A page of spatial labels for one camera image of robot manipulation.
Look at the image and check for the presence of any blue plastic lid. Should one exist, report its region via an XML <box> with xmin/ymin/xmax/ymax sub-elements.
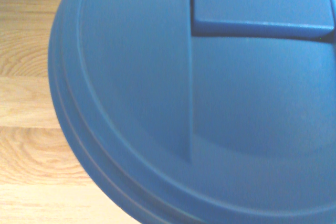
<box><xmin>48</xmin><ymin>0</ymin><xmax>336</xmax><ymax>224</ymax></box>

